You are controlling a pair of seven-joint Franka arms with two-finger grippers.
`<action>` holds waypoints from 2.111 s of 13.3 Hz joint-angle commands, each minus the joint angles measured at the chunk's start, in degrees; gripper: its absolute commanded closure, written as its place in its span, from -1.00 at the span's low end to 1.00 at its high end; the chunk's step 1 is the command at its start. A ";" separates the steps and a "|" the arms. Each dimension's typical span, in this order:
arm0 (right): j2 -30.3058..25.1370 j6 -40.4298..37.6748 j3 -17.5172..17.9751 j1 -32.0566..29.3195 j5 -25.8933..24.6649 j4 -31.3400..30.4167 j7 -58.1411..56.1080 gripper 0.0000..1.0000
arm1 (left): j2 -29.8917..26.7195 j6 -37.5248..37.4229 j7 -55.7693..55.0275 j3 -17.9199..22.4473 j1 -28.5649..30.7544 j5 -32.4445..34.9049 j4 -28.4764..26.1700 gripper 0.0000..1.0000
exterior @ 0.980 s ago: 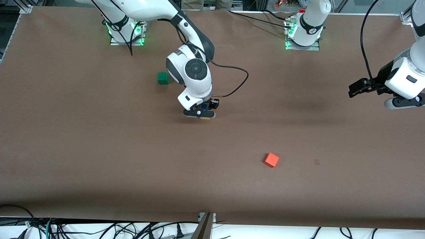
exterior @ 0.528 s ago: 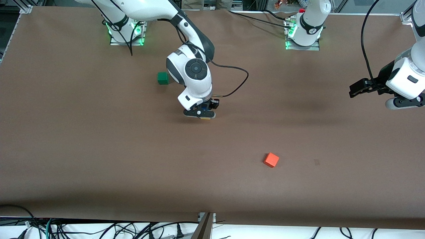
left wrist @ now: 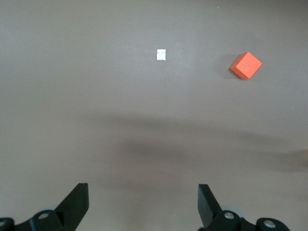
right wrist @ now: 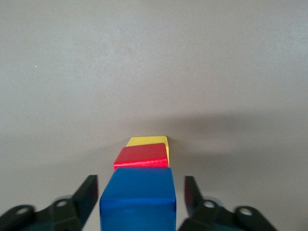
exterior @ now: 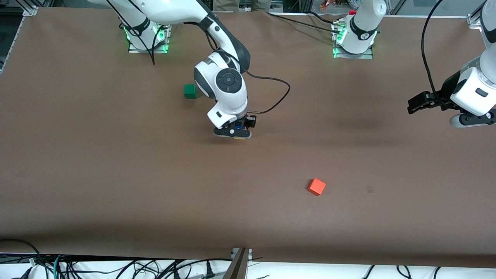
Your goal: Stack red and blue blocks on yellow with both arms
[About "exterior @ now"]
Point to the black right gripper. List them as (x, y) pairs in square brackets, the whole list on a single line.
[(248, 121)]

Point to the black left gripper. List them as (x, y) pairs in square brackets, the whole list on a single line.
[(445, 94)]

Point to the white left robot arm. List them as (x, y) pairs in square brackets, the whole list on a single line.
[(474, 91)]

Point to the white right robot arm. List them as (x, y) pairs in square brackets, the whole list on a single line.
[(228, 83)]

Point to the green cube block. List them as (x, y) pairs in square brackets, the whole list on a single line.
[(189, 91)]

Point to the orange cube block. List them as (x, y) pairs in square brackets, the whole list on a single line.
[(316, 186)]

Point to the brown paper table cover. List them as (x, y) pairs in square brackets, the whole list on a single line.
[(248, 217)]

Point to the brown angled support beam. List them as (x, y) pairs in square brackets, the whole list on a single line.
[(237, 269)]

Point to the black power plug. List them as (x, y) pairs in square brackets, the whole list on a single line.
[(209, 270)]

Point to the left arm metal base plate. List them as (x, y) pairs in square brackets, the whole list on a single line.
[(368, 54)]

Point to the aluminium frame profile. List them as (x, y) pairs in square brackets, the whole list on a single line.
[(477, 17)]

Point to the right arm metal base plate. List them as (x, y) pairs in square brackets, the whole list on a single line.
[(164, 42)]

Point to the grey metal table bracket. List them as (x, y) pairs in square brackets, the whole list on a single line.
[(234, 252)]

